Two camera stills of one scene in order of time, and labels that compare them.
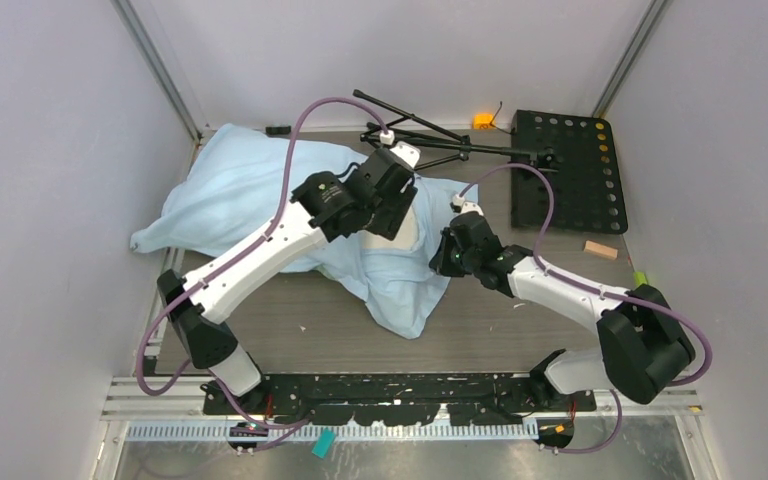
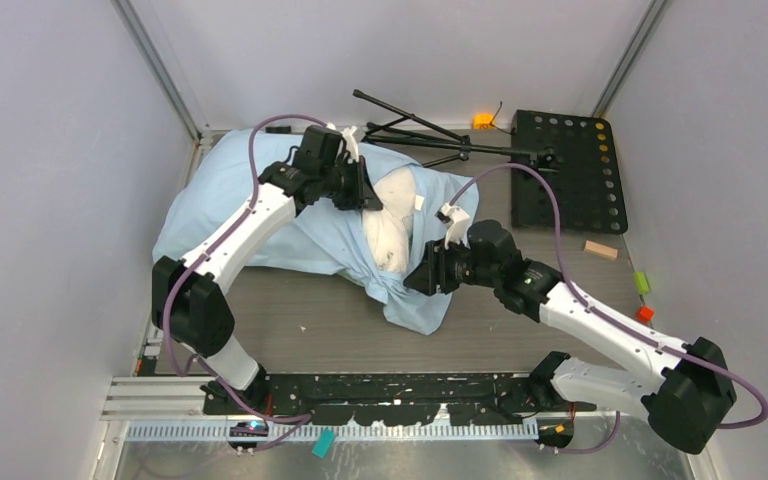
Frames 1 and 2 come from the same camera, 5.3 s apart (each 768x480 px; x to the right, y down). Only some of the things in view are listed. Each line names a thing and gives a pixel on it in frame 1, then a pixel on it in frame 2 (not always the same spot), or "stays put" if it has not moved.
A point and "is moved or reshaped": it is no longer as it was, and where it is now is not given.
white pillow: [406, 239] is moved or reshaped
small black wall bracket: [278, 130] stays put
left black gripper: [388, 225] to [364, 195]
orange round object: [482, 121] stays put
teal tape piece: [323, 443] stays put
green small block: [640, 278] stays put
